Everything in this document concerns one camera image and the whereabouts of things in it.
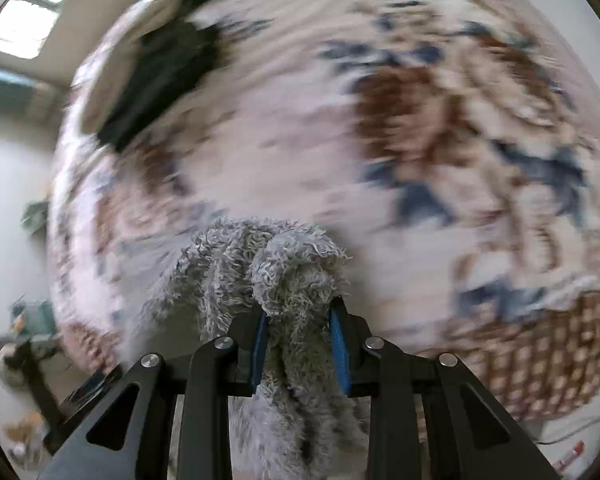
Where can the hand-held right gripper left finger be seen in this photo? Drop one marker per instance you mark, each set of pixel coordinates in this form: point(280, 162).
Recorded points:
point(259, 355)

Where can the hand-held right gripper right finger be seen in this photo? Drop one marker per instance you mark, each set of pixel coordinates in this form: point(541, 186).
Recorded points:
point(340, 355)

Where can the clear plastic box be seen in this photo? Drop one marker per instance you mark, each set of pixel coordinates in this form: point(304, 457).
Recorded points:
point(35, 217)

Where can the dark folded clothes stack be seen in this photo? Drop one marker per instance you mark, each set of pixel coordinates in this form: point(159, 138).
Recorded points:
point(165, 75)

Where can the grey fuzzy pants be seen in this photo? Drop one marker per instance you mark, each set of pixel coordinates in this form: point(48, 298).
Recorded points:
point(295, 280)

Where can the floral bed sheet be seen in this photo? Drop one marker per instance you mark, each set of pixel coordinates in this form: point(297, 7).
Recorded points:
point(290, 135)

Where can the teal storage cart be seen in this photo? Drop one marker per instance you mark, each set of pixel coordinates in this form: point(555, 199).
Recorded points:
point(27, 325)

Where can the teal striped curtain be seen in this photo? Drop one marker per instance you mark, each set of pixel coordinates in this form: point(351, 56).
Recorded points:
point(15, 92)

